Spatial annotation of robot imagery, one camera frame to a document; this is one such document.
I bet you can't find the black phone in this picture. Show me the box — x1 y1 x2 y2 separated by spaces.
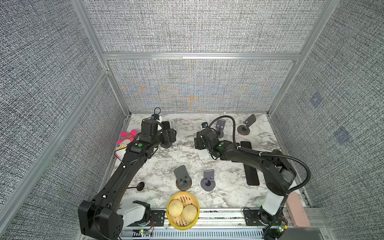
244 165 260 186
161 121 170 131
240 141 252 149

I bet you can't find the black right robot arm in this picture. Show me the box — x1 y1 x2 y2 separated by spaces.
194 129 297 225

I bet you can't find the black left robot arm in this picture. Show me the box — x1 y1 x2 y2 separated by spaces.
78 117 177 240

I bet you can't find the grey round stand back left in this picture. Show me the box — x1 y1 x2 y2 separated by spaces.
161 143 173 149

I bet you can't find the white folding phone stand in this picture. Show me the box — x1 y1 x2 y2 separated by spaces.
198 149 210 160

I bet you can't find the purple round stand back centre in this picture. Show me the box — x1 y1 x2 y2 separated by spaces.
215 119 226 139

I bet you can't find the purple round stand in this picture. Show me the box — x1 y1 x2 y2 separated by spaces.
201 170 216 192
215 119 226 139

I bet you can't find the purple round stand front centre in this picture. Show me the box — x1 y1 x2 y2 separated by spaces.
201 170 216 192

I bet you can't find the brown round stand back right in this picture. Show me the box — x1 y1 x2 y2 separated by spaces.
237 114 257 136

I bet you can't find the pink white plush toy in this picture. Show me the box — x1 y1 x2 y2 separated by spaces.
115 130 138 160

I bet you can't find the black ladle spoon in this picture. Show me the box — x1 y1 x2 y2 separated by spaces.
127 182 145 192

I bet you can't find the left steamed bun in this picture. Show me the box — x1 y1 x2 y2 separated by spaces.
168 200 184 218

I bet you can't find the steamed bun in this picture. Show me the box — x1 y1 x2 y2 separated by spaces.
168 200 184 218
182 205 198 224

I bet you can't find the right steamed bun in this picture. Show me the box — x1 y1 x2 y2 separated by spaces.
182 205 198 224

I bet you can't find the yellow bamboo steamer basket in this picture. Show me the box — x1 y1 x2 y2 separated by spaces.
166 192 200 231

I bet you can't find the pink rectangular pad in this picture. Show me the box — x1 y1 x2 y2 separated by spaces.
286 192 311 228

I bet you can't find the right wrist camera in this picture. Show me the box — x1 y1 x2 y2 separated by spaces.
201 122 209 130

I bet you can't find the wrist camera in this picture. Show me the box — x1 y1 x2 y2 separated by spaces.
151 114 162 123
201 122 209 130

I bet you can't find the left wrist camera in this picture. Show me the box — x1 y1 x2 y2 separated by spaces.
151 114 162 123

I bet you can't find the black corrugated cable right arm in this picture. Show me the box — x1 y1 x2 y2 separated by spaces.
208 115 312 238

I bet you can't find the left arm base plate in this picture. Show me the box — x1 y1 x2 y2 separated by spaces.
127 210 166 228

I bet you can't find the aluminium front rail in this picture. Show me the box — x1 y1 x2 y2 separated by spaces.
118 208 337 240

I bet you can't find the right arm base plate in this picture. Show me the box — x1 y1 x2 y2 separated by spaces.
243 208 264 227

